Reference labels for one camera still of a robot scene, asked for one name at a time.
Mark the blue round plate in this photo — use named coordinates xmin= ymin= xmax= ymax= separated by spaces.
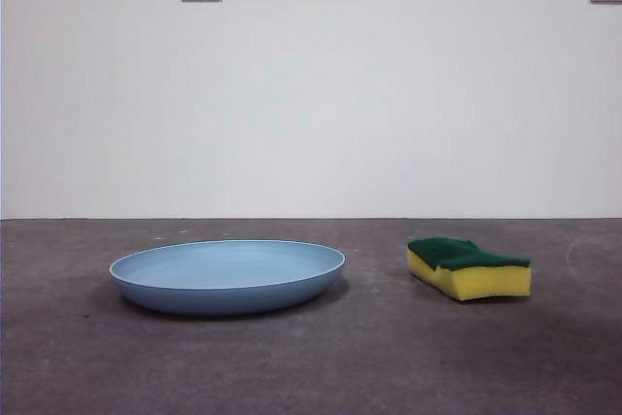
xmin=109 ymin=238 xmax=347 ymax=317

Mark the yellow sponge with green pad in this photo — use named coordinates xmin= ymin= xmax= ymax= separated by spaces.
xmin=406 ymin=236 xmax=532 ymax=302

